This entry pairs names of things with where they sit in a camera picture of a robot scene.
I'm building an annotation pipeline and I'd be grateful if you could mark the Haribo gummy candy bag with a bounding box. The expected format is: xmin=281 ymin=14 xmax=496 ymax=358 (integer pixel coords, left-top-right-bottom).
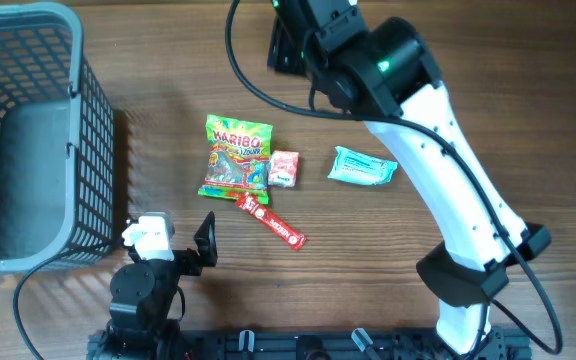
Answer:
xmin=198 ymin=114 xmax=273 ymax=205

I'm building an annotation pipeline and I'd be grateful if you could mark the black camera cable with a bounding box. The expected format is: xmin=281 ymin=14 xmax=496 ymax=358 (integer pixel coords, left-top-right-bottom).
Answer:
xmin=224 ymin=0 xmax=564 ymax=356
xmin=11 ymin=239 xmax=124 ymax=360

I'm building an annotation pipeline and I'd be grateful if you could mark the red Nescafe stick sachet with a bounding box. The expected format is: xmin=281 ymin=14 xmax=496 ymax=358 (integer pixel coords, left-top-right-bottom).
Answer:
xmin=235 ymin=192 xmax=307 ymax=251

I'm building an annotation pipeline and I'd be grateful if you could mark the left black camera cable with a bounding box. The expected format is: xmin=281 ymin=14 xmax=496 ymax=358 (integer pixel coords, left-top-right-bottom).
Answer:
xmin=11 ymin=239 xmax=124 ymax=360

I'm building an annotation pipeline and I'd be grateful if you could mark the grey plastic shopping basket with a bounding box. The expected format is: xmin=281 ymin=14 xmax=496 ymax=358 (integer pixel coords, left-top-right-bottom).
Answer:
xmin=0 ymin=2 xmax=115 ymax=274

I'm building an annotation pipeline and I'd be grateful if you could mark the mint green wipes packet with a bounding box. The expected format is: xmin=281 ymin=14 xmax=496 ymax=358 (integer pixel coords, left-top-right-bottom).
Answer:
xmin=328 ymin=146 xmax=398 ymax=186

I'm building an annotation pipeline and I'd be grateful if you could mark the small red white packet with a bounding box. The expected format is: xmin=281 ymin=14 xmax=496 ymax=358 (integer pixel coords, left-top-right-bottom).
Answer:
xmin=268 ymin=150 xmax=299 ymax=187

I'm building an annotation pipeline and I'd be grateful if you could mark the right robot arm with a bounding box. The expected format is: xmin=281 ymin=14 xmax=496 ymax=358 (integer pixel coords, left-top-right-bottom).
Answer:
xmin=273 ymin=0 xmax=551 ymax=357

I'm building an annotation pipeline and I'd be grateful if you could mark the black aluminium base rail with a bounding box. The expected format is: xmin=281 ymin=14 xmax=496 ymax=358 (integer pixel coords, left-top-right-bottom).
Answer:
xmin=86 ymin=324 xmax=533 ymax=360

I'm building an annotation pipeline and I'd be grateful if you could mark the right black camera cable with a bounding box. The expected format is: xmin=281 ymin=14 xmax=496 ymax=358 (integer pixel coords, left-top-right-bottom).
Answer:
xmin=224 ymin=0 xmax=564 ymax=356

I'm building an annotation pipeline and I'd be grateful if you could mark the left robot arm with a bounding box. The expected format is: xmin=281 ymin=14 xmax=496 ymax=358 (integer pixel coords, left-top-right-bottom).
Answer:
xmin=87 ymin=212 xmax=218 ymax=360

